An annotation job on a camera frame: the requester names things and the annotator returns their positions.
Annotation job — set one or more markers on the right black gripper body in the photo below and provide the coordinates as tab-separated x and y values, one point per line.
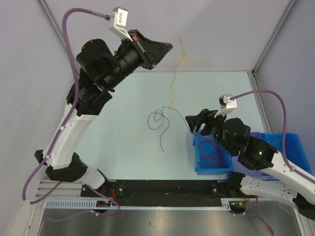
213	125

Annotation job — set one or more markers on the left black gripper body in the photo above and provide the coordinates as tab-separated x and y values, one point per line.
138	47

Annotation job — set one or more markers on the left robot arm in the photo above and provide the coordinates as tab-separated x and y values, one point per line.
101	71

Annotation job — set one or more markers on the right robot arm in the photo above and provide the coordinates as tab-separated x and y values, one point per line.
298	186

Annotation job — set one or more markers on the blue plastic bin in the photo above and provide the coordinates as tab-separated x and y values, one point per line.
210	157
293	148

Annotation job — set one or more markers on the purple plastic tray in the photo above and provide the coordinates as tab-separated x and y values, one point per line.
254	136

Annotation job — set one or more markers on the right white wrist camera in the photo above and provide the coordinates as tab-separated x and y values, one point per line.
227	105

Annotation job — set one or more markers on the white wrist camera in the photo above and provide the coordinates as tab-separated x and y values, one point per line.
227	105
117	23

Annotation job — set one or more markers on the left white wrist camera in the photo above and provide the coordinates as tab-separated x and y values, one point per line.
117	23

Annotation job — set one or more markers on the slotted cable duct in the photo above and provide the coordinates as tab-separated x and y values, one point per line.
218	204

